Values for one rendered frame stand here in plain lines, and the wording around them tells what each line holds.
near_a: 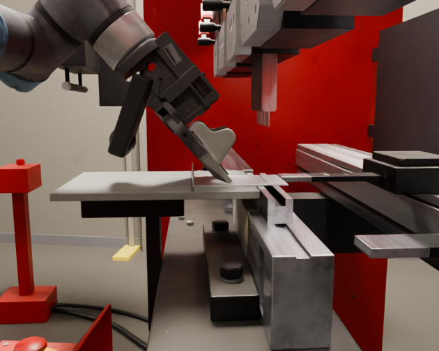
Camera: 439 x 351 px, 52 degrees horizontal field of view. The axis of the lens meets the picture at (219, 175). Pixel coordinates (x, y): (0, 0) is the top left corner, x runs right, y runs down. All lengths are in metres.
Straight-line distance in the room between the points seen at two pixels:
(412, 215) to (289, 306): 0.34
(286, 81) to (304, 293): 1.15
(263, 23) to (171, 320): 0.32
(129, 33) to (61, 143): 3.07
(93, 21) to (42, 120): 3.11
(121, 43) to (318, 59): 1.04
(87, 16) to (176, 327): 0.39
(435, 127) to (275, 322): 0.87
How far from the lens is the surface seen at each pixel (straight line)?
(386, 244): 0.36
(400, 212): 0.77
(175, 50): 0.62
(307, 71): 1.55
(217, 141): 0.60
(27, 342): 0.66
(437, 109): 1.23
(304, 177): 0.67
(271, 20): 0.42
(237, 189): 0.58
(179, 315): 0.53
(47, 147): 3.71
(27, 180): 2.36
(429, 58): 1.28
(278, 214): 0.53
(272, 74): 0.61
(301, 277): 0.44
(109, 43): 0.61
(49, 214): 3.80
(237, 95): 1.50
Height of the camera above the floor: 1.11
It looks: 9 degrees down
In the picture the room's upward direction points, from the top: straight up
